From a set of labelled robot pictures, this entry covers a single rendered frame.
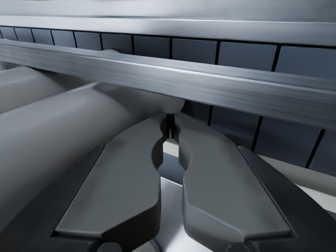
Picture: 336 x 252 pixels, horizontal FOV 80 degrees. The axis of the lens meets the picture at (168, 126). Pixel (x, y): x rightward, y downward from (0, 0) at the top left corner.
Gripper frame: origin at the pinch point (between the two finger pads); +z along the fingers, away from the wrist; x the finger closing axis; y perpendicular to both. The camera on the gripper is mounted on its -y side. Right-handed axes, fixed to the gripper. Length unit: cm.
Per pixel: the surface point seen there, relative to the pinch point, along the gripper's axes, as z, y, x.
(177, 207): 5.7, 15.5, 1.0
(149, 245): 6.7, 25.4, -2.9
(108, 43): 9.6, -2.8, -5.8
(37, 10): 23.2, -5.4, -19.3
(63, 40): 13.0, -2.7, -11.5
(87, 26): 11.1, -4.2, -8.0
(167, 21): 6.7, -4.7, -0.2
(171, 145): 2.2, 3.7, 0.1
